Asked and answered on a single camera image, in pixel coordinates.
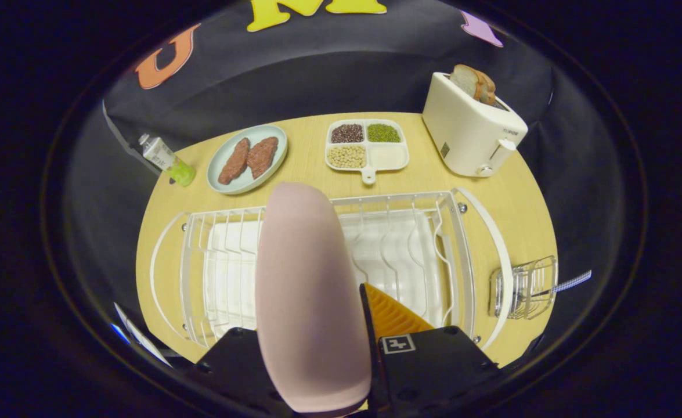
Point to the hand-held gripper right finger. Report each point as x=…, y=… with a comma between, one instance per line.
x=384, y=377

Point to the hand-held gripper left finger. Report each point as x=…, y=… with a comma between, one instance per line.
x=230, y=366

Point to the pink plate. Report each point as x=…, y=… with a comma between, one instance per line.
x=309, y=302

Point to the light green plate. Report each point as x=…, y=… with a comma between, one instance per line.
x=246, y=184

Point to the green dish soap bottle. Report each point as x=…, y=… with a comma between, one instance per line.
x=163, y=157

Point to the white divided dish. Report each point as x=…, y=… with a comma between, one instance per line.
x=390, y=157

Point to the brown meat patty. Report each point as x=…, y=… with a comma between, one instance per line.
x=262, y=157
x=234, y=162

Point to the pile of yellow soybeans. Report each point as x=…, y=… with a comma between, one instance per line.
x=346, y=157

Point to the pile of green beans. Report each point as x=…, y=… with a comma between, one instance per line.
x=383, y=133

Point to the pile of red beans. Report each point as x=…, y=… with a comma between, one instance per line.
x=347, y=133

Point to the white toaster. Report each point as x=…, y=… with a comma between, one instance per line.
x=462, y=133

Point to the black backdrop cloth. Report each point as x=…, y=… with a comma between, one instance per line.
x=340, y=81

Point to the bread slice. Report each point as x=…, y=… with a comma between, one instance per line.
x=462, y=80
x=487, y=90

